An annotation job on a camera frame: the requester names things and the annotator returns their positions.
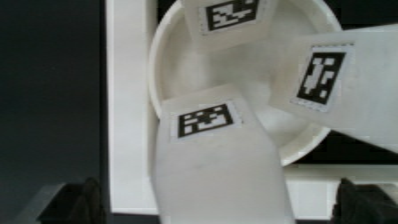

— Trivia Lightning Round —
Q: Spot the white stool leg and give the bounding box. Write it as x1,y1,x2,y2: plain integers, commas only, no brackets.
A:
152,85,294,224
179,0,278,53
269,24,398,153

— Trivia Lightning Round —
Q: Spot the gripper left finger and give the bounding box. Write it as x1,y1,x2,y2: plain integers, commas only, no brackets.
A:
10,178,106,224

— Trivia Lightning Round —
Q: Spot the white round stool seat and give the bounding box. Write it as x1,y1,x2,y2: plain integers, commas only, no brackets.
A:
147,0,341,164

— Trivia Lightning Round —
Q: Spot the white front fence bar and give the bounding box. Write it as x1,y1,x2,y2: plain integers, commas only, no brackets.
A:
106,0,158,215

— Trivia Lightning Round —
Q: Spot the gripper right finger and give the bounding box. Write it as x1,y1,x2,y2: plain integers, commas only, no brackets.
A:
330,178,398,224

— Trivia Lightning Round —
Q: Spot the white stool leg front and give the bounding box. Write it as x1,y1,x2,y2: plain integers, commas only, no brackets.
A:
179,0,278,53

